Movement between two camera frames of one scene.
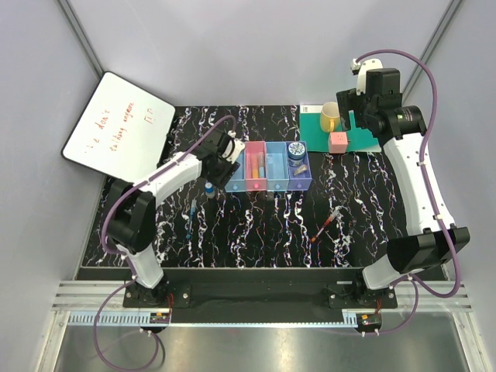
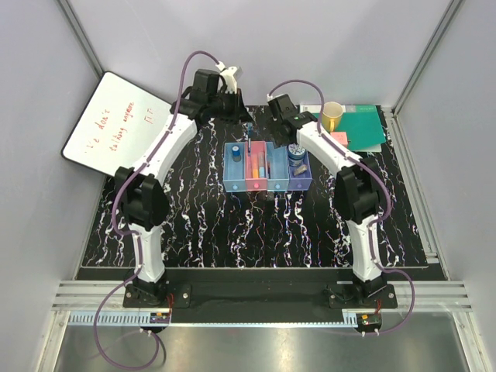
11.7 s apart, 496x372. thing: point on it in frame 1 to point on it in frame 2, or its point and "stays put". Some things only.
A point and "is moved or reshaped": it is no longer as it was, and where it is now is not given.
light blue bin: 277,166 stays put
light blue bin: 237,182 stays put
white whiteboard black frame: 121,130 stays put
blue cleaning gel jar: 296,152 stays put
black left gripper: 221,180 to 239,114
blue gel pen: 188,236 to 249,134
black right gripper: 349,100 to 277,139
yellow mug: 330,117 stays put
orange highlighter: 254,166 stays put
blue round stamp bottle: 209,190 is moved or reshaped
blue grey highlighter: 261,160 stays put
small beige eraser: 302,168 stays put
